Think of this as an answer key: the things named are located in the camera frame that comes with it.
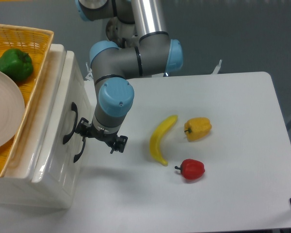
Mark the green bell pepper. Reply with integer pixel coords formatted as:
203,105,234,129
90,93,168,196
0,49,33,82

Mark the white drawer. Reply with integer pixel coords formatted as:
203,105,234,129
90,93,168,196
32,51,91,185
49,135,83,208

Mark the beige plate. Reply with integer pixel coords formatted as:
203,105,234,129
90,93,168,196
0,72,25,147

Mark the white drawer cabinet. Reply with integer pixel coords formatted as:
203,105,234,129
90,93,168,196
0,44,76,210

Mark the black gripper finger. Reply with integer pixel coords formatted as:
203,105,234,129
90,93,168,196
109,135,128,154
75,117,92,142

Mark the yellow woven basket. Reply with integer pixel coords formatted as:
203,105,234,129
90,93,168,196
0,24,54,177

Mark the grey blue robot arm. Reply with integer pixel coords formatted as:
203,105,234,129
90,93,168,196
75,0,183,152

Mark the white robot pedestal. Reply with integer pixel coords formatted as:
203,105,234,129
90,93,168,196
106,17,139,49

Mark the white bottom drawer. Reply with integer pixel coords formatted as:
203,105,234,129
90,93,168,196
49,135,83,208

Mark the white top drawer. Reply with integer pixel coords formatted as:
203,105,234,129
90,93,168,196
32,51,91,185

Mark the red bell pepper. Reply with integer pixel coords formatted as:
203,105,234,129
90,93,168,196
174,159,205,180

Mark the yellow banana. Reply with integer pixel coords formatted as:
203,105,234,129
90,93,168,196
149,115,178,166

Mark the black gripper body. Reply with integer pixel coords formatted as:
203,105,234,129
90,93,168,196
88,125,119,147

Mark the yellow bell pepper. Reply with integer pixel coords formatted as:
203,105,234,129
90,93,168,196
184,117,212,142

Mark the white table frame bracket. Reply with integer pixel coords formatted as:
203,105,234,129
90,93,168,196
212,59,222,75

